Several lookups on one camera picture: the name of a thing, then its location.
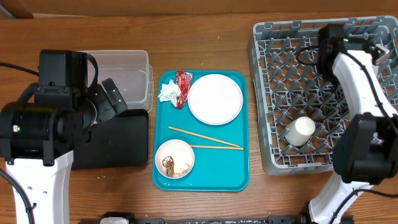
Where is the white round plate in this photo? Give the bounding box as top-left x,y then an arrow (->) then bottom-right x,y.
188,74 -> 244,126

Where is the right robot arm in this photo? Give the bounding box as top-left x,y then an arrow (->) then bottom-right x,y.
296,24 -> 397,223

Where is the clear plastic bin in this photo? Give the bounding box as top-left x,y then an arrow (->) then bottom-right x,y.
86,50 -> 154,112

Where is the grey dishwasher rack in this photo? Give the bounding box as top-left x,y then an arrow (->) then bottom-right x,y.
247,15 -> 398,176

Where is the crumpled white napkin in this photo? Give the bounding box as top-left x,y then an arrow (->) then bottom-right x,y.
158,80 -> 181,108

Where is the lower wooden chopstick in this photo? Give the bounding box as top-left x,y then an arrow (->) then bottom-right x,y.
190,144 -> 244,151

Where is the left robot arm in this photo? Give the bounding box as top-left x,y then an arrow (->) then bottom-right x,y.
1,49 -> 127,223

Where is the red snack wrapper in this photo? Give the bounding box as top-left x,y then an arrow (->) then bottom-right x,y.
176,70 -> 193,109

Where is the white paper cup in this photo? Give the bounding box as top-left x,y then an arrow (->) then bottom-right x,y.
285,116 -> 315,146

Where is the pink bowl with rice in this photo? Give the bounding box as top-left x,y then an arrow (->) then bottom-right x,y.
154,139 -> 195,179

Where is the black tray bin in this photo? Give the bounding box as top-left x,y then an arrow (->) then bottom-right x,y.
72,109 -> 149,170

